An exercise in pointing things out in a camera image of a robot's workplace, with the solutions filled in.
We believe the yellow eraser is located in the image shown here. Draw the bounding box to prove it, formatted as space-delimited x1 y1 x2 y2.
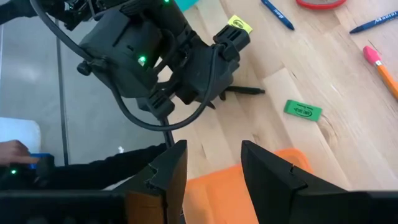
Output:
227 14 254 34

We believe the blue crayon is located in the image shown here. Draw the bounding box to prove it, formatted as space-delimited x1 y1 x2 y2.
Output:
260 0 295 31
349 11 398 34

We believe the person's hand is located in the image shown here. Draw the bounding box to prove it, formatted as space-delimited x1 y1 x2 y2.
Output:
0 139 40 166

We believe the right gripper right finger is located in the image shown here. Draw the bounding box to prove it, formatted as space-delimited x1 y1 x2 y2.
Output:
241 139 349 224

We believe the white rounded panel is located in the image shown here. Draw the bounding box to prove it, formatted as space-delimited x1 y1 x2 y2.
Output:
0 117 42 147

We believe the thick black click pen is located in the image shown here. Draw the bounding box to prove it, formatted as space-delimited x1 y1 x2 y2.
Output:
224 86 266 95

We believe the orange pencil with pink eraser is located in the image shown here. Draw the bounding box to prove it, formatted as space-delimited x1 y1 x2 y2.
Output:
363 45 398 101

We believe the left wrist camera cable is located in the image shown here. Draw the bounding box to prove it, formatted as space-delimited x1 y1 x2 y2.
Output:
29 0 218 131

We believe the green eraser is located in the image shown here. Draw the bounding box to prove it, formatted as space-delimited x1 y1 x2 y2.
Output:
283 99 323 122

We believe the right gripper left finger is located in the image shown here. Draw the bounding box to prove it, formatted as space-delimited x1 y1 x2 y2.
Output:
113 139 188 224

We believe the teal plastic bin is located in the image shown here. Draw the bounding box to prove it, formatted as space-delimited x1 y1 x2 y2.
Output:
174 0 200 12

